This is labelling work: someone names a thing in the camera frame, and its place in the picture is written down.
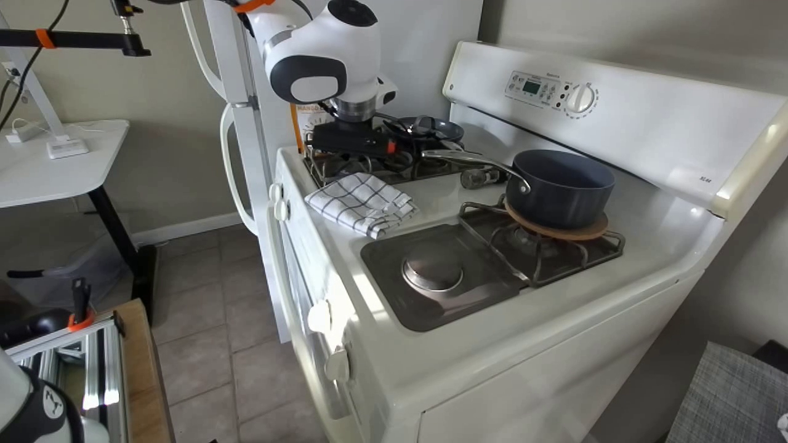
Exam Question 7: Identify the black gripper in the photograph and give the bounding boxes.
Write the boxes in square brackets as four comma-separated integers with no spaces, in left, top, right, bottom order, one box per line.
[341,161,393,177]

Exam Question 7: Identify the white gas stove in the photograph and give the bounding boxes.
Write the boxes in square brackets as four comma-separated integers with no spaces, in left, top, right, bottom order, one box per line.
[265,39,788,443]

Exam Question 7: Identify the white checkered dish towel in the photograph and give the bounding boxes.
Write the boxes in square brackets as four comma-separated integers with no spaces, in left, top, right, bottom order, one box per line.
[303,171,420,241]

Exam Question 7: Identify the glass pan lid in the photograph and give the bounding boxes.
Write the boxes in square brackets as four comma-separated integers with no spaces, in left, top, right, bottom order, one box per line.
[401,117,464,141]

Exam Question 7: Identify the black frying pan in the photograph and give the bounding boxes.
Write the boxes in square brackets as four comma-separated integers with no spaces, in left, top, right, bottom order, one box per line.
[389,114,469,147]

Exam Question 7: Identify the round metal gas burner head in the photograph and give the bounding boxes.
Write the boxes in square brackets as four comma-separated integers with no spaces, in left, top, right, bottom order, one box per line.
[399,248,469,298]

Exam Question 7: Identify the oven digital control panel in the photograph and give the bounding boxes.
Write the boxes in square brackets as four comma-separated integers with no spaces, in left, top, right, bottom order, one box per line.
[502,69,574,111]

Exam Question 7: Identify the dark blue saucepan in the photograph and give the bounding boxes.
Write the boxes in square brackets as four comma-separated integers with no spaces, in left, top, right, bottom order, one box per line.
[420,145,618,235]

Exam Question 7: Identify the round wooden trivet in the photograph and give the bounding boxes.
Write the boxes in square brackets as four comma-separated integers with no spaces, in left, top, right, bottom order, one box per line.
[501,200,617,246]

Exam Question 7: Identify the white oven dial knob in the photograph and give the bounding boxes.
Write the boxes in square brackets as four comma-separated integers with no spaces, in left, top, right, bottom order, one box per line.
[566,81,598,117]

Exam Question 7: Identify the white desk stand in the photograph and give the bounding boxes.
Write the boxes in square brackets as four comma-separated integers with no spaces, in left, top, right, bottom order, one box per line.
[0,61,91,163]

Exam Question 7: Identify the black clamp orange grip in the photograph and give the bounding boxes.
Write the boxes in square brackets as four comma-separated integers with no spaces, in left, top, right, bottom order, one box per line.
[62,277,98,336]

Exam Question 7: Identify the white table black legs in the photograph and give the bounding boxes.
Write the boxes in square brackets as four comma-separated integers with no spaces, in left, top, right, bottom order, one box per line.
[0,119,160,317]

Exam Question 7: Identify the white plug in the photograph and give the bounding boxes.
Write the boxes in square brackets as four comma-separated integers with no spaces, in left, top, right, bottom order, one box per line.
[2,119,44,147]

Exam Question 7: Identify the grey woven fabric cushion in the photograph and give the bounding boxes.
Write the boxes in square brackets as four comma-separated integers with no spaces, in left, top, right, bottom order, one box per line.
[664,339,788,443]

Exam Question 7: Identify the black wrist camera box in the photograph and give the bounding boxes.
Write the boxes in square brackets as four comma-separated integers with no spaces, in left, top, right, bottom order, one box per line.
[311,120,432,167]

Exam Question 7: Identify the orange cable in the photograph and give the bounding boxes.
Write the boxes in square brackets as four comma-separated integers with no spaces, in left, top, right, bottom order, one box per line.
[286,101,308,159]

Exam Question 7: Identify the white fridge door handle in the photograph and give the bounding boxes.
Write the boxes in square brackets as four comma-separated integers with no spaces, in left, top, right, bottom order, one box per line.
[180,0,252,107]
[218,104,262,241]

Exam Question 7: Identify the black camera boom orange tape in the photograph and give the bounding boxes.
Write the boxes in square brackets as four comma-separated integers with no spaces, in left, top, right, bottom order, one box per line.
[0,0,156,59]

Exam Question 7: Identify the aluminium cart frame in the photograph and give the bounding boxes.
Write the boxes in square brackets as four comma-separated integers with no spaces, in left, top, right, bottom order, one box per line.
[0,317,133,443]

